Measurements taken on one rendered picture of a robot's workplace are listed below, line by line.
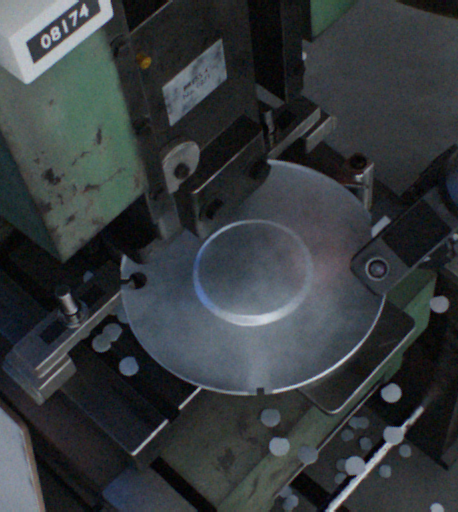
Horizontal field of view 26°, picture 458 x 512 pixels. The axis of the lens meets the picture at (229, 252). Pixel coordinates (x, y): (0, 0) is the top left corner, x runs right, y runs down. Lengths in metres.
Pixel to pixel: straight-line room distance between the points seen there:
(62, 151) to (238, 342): 0.40
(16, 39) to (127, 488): 0.69
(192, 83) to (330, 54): 1.45
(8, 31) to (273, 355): 0.57
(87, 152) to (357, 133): 1.47
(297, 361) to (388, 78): 1.31
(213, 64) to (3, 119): 0.28
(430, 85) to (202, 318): 1.29
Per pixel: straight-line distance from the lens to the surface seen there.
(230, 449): 1.15
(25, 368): 1.13
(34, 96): 0.66
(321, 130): 1.26
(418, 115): 2.20
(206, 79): 0.88
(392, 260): 0.93
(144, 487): 1.15
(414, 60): 2.30
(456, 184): 0.88
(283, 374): 1.03
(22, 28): 0.56
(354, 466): 1.14
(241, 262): 1.08
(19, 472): 1.42
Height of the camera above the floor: 1.72
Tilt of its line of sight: 59 degrees down
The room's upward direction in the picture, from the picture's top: 10 degrees counter-clockwise
